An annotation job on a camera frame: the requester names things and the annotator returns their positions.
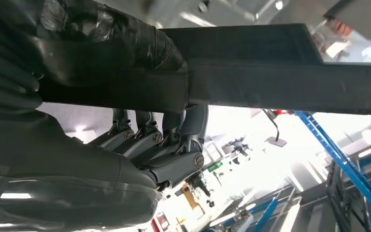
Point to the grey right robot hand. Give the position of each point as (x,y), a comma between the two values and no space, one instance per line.
(60,166)

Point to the blue metal shelf rack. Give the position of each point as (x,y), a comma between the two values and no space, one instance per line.
(332,152)

